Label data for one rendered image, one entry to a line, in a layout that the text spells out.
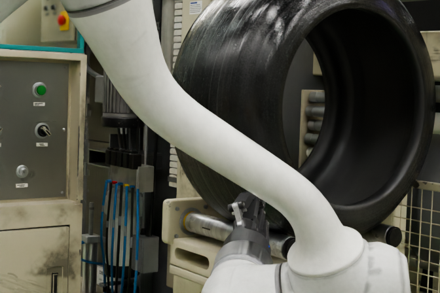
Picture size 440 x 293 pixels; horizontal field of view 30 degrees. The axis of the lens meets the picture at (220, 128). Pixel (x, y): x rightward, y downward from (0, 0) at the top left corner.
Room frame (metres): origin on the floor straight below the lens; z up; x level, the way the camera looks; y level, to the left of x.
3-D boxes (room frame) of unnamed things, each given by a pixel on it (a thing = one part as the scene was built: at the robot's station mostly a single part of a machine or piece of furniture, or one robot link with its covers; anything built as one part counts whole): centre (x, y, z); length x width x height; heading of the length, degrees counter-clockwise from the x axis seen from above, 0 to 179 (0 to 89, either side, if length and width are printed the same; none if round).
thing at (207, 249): (1.67, -0.04, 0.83); 0.36 x 0.09 x 0.06; 36
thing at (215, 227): (1.66, -0.04, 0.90); 0.35 x 0.05 x 0.05; 36
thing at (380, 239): (1.83, -0.27, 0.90); 0.35 x 0.05 x 0.05; 36
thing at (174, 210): (1.89, -0.05, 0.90); 0.40 x 0.03 x 0.10; 126
